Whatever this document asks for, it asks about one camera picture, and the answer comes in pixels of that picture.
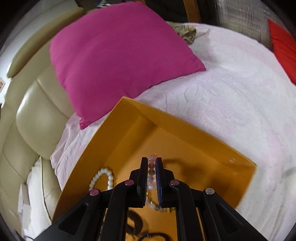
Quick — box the patterned grey fabric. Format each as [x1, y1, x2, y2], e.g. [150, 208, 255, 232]
[170, 23, 197, 45]

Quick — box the white pink textured blanket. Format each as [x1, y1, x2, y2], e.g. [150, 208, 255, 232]
[51, 25, 295, 240]

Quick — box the magenta pillow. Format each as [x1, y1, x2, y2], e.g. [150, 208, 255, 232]
[50, 1, 205, 129]

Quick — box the beige leather sofa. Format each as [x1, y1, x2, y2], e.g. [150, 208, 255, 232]
[1, 7, 85, 232]

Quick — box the small wall picture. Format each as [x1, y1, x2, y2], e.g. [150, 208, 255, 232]
[0, 77, 6, 92]

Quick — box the small red cushion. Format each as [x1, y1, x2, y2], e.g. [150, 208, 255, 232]
[267, 19, 296, 84]

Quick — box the black fabric ring band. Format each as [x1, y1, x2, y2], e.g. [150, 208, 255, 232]
[126, 209, 149, 237]

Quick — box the silver foil insulation panel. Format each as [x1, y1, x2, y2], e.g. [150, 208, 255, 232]
[215, 0, 286, 50]

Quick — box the white bead bracelet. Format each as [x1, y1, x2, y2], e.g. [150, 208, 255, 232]
[88, 167, 115, 191]

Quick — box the silver gold wristwatch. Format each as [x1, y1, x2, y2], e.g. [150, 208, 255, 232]
[145, 196, 175, 213]

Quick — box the black hair tie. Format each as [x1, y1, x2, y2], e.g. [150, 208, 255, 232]
[129, 231, 174, 241]

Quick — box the orange cardboard box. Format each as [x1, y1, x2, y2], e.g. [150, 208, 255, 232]
[44, 97, 263, 240]

